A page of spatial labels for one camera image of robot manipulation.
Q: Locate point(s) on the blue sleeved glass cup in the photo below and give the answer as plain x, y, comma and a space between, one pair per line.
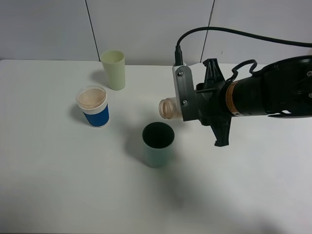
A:
92, 100

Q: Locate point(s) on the pale green plastic cup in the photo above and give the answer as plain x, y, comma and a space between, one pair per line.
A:
113, 63

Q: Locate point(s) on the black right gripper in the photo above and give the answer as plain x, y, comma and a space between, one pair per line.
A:
211, 104

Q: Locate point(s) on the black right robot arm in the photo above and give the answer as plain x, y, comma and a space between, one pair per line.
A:
282, 90

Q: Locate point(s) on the teal green plastic cup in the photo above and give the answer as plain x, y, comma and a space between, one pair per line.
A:
158, 138

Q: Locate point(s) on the pink label drink bottle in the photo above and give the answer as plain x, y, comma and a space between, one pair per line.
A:
168, 109

